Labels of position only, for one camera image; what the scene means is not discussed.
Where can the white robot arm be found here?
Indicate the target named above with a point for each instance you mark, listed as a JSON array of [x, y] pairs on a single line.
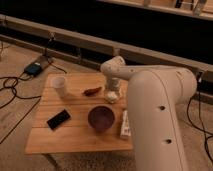
[[152, 93]]

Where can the purple bowl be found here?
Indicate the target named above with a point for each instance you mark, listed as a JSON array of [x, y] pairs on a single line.
[[101, 118]]

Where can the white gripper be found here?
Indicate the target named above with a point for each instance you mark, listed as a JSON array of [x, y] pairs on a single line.
[[112, 85]]

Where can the black phone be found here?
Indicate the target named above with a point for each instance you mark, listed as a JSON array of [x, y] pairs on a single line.
[[58, 119]]

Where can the white bottle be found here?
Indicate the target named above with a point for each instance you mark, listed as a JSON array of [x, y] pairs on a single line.
[[125, 129]]

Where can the white plastic cup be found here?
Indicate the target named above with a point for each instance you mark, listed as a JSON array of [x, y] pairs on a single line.
[[59, 84]]

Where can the black power adapter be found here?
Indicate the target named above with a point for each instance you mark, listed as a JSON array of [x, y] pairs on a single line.
[[33, 69]]

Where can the brown sausage toy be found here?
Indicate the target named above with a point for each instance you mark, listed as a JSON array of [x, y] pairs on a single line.
[[90, 92]]

